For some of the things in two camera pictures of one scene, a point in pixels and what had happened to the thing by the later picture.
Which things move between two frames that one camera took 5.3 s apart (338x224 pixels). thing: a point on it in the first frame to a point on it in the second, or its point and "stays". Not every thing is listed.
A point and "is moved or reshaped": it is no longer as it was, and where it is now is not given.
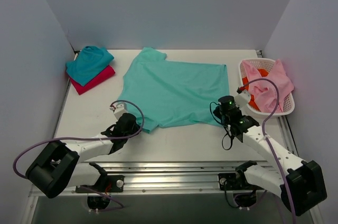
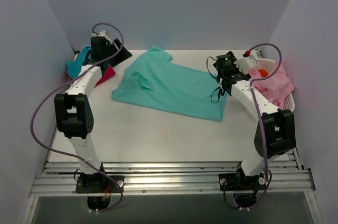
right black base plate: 234,182 stays
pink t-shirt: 265,92 stays
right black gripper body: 220,113 to 220,81
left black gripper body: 129,124 to 118,50
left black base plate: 113,183 stays
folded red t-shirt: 79,89 stays
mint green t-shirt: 162,93 is moved or reshaped
